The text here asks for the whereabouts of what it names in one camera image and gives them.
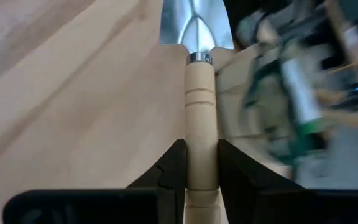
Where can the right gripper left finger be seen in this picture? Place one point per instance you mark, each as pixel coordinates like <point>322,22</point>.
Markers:
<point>172,168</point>

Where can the green spray bottle white nozzle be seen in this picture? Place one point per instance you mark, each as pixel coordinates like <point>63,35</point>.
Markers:
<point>300,93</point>

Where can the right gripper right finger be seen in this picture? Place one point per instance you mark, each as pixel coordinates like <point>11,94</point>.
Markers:
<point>238,174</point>

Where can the beige green-trimmed gardening bag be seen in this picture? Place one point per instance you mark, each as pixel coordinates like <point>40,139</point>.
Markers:
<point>266,102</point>

